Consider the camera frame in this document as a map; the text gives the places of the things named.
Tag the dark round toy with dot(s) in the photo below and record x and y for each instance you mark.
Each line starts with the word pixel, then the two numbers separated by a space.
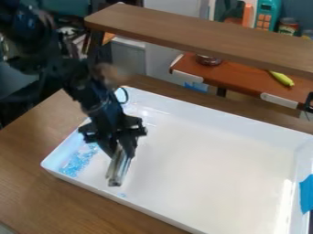
pixel 209 59

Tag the teal toy microwave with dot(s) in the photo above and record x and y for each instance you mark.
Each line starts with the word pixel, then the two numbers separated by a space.
pixel 267 14

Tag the grey tool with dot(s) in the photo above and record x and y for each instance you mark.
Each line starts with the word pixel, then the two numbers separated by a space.
pixel 118 169

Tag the pile of blue bits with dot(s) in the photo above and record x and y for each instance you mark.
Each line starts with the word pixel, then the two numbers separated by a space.
pixel 78 161

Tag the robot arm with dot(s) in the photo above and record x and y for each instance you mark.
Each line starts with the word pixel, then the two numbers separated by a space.
pixel 87 91

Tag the blue tape piece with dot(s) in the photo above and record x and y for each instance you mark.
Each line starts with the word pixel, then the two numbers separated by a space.
pixel 307 195

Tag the yellow toy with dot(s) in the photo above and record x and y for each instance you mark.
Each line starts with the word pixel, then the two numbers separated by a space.
pixel 282 78

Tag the wooden table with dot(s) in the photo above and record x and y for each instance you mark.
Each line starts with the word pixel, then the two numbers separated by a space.
pixel 212 33

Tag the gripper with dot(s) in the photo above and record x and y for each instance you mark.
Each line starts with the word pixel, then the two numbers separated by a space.
pixel 112 126

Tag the white tray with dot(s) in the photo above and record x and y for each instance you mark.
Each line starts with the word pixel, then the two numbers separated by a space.
pixel 212 170

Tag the can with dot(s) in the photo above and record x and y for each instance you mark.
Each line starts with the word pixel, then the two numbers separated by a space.
pixel 288 26

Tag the reddish brown table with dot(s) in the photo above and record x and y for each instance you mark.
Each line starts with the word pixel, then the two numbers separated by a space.
pixel 244 80

